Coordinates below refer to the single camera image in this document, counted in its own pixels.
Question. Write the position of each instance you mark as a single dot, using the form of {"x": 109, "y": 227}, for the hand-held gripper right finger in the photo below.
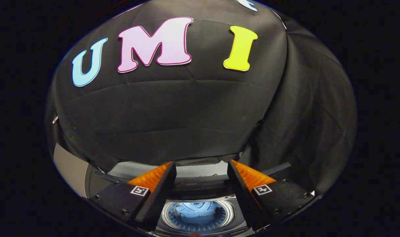
{"x": 244, "y": 197}

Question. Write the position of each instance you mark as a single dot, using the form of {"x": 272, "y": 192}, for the silver clip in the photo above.
{"x": 55, "y": 119}

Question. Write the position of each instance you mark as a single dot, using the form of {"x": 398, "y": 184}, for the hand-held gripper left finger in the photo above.
{"x": 160, "y": 197}

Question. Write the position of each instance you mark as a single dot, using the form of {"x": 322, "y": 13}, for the black backdrop cloth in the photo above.
{"x": 186, "y": 112}

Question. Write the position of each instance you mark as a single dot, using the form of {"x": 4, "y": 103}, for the light blue polo shirt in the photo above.
{"x": 196, "y": 212}

